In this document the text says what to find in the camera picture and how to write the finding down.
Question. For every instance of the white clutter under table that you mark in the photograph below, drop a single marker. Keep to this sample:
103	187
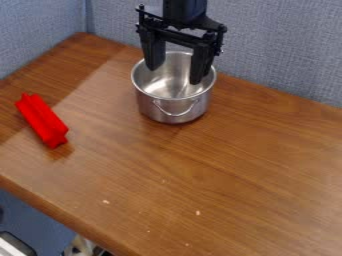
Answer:
83	247

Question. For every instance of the grey device under table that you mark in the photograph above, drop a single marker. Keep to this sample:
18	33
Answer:
13	247

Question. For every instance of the metal pot with handle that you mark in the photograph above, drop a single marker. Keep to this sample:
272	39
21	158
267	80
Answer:
167	98

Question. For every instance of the red plastic block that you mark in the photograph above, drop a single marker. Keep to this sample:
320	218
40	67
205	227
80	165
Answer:
45	123

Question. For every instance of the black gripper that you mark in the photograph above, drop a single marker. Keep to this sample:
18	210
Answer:
181	14

